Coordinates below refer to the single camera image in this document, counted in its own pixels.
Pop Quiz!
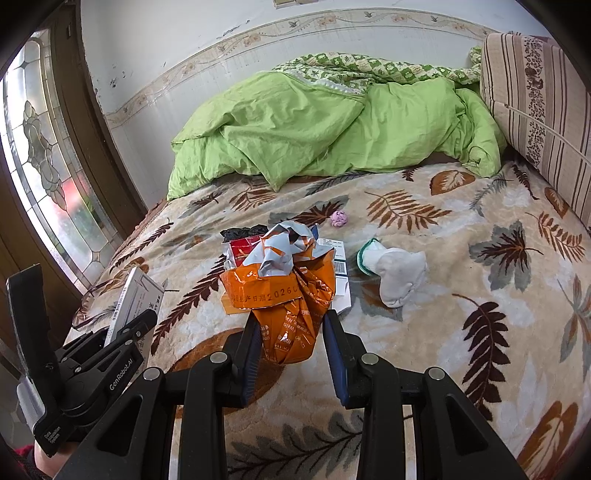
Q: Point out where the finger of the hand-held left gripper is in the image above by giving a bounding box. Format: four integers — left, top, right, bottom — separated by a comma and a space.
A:
104, 308, 158, 352
55, 327, 110, 366

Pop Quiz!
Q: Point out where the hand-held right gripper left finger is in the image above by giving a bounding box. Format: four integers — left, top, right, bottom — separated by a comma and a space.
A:
55, 316, 264, 480

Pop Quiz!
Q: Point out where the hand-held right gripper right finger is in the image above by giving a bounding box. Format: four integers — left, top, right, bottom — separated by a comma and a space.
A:
322, 309, 529, 480

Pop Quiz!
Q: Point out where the white cardboard box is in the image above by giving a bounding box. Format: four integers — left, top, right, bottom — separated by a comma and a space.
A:
104, 267, 169, 361

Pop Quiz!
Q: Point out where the orange snack bag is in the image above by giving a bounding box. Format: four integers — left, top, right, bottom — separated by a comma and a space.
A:
219, 251, 338, 367

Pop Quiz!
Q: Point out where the person's left forearm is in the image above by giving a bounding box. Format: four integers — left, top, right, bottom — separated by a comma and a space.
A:
9, 440, 70, 480

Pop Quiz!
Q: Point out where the white barcode box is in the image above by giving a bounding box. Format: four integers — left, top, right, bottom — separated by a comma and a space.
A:
316, 237, 354, 315

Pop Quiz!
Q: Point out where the red packet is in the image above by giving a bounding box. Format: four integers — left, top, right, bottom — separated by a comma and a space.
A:
228, 237, 262, 269

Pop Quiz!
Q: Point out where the crumpled silver wrapper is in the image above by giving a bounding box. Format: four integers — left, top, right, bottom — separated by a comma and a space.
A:
242, 220, 320, 278

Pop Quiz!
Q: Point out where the white sock with green trim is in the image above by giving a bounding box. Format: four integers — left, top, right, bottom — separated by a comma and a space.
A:
358, 237, 428, 309

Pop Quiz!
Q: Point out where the black crumpled item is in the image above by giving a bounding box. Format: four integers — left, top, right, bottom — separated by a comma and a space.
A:
219, 225, 269, 243

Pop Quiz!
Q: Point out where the leaf-patterned blanket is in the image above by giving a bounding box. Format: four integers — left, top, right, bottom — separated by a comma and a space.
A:
62, 159, 591, 480

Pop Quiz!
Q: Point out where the leaded glass window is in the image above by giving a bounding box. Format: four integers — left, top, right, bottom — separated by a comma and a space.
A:
0, 28, 123, 301

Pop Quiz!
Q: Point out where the green duvet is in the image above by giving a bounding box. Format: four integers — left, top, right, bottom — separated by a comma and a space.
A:
166, 69, 509, 201

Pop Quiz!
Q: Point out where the green patterned quilt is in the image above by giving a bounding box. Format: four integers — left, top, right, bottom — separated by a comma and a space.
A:
272, 44, 483, 95

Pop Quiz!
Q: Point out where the striped floral cushion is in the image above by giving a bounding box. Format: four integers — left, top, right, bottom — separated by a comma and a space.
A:
479, 31, 591, 229

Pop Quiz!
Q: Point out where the brown wooden window frame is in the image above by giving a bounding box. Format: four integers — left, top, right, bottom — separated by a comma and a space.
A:
46, 0, 149, 224

